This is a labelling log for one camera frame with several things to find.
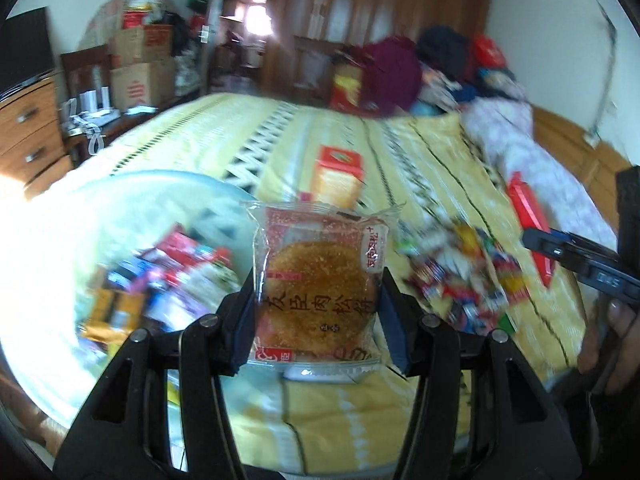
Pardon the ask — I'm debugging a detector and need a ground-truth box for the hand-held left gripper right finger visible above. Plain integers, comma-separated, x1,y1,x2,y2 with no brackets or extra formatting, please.
381,267,583,480

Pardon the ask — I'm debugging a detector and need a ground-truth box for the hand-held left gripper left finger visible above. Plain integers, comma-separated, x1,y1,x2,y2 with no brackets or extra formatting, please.
52,267,257,480

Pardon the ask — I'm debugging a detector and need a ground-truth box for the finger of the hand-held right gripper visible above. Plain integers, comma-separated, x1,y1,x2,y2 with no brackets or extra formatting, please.
521,228,640,307

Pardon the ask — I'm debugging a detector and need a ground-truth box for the pile of mixed snack packets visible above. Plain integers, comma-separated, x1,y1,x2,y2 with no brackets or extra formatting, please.
395,215,521,336

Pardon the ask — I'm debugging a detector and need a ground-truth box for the clear-wrapped round cake packet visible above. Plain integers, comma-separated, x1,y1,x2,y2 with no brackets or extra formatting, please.
240,200,407,386

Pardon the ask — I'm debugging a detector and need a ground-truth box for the heap of collected snack packets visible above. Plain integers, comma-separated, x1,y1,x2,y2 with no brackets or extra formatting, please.
77,222,242,347

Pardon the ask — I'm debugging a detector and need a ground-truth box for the clear plastic container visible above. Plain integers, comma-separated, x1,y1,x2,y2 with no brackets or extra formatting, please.
0,170,266,436

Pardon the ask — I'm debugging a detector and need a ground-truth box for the person's right hand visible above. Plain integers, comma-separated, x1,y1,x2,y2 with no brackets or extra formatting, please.
579,300,640,396

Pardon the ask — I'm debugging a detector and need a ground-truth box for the red flat box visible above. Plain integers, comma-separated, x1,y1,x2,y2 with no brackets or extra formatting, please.
505,171,556,288

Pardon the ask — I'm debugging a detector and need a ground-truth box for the wooden headboard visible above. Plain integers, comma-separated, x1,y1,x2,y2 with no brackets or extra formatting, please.
530,105,633,231

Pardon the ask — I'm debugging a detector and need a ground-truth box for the floral quilt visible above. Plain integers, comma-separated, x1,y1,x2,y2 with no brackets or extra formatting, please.
460,95,618,246

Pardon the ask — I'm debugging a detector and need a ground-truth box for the orange carton box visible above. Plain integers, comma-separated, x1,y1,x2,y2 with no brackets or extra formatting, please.
310,145,365,211

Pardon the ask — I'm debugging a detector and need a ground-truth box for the pile of clothes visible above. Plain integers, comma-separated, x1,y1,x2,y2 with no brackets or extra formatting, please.
415,25,531,116

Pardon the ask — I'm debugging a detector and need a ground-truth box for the red and gold box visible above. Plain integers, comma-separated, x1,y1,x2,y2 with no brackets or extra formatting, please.
330,60,368,113

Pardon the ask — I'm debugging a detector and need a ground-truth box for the purple garment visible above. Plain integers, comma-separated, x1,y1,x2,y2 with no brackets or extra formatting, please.
345,35,423,116

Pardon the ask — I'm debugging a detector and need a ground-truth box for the cardboard box with red circle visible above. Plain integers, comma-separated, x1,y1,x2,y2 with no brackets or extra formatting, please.
110,62,176,111

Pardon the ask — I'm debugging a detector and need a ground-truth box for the white router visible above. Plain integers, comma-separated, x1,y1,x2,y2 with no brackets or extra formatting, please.
67,87,121,133

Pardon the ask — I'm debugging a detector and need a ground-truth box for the wooden drawer chest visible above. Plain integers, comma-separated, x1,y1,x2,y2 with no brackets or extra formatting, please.
0,77,73,201

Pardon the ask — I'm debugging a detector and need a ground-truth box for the cardboard box with red label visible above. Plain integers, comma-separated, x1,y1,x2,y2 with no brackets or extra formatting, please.
109,25,176,68

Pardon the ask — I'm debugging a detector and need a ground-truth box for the wooden chair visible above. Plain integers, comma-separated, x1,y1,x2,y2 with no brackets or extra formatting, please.
60,45,113,111

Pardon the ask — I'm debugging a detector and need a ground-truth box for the wooden wardrobe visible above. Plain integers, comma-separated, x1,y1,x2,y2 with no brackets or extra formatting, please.
262,0,493,106

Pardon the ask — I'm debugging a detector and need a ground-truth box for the black television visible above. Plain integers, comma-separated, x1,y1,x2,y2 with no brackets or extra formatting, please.
0,7,55,96

